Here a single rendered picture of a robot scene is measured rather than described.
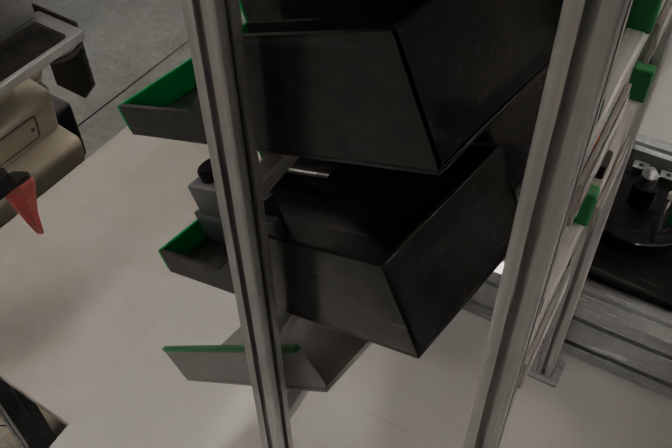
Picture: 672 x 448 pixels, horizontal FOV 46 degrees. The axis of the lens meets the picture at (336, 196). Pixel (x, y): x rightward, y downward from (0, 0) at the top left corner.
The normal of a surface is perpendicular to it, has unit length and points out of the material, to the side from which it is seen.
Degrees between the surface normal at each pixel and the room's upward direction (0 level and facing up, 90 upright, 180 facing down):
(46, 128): 98
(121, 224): 0
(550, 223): 90
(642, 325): 0
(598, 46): 90
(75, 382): 0
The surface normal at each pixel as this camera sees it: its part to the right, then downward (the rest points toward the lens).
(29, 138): 0.83, 0.48
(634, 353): -0.49, 0.64
